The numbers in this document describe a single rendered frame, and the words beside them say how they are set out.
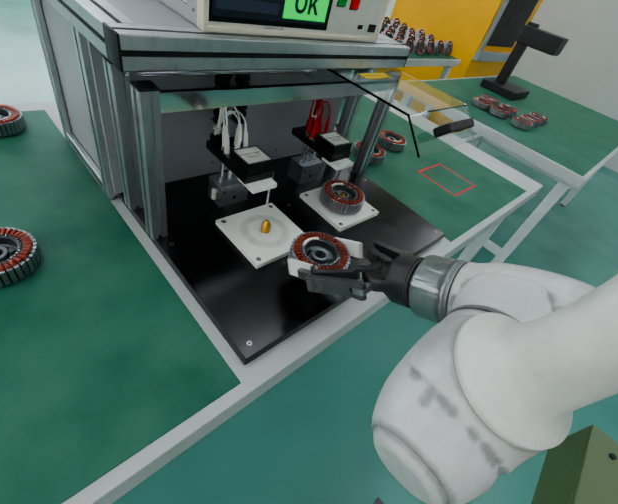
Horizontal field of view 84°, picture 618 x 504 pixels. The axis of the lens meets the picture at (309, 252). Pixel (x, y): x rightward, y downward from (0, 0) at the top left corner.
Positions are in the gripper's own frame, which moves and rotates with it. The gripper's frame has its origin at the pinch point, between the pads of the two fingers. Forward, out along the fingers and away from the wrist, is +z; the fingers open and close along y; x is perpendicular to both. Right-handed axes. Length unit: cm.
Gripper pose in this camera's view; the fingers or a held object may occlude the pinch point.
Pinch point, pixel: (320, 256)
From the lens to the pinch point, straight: 63.0
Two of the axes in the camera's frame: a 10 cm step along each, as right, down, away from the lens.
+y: 7.2, -3.3, 6.1
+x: -1.2, -9.2, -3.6
